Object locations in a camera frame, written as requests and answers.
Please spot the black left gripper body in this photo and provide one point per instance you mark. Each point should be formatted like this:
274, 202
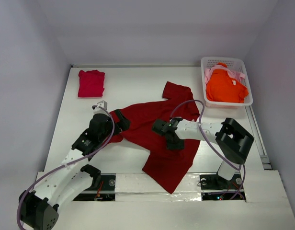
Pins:
117, 130

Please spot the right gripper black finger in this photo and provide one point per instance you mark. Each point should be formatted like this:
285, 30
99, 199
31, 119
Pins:
158, 126
173, 142

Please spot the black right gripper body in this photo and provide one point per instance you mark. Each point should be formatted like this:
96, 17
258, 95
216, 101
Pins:
174, 143

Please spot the dark red t shirt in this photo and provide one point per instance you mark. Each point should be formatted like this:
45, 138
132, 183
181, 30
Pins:
166, 167

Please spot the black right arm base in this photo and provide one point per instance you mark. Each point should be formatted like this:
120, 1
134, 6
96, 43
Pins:
216, 188

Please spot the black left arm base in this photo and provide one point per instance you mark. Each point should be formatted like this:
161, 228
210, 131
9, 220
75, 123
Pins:
104, 191

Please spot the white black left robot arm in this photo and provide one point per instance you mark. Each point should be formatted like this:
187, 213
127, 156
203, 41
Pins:
40, 205

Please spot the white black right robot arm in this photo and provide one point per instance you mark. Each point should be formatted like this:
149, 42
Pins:
230, 140

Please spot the folded bright red t shirt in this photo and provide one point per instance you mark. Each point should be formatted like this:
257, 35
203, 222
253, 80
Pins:
91, 83

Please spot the orange t shirt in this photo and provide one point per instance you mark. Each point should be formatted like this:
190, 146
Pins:
222, 88

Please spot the pink t shirt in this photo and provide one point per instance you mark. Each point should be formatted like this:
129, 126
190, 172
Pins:
232, 73

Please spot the white plastic laundry basket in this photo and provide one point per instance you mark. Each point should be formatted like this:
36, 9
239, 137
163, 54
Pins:
232, 64

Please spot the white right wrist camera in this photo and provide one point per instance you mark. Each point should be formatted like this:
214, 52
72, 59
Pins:
176, 119

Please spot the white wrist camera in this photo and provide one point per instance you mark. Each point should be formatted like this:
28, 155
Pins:
100, 108
176, 119

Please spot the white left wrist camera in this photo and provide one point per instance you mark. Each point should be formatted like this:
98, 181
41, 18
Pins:
100, 108

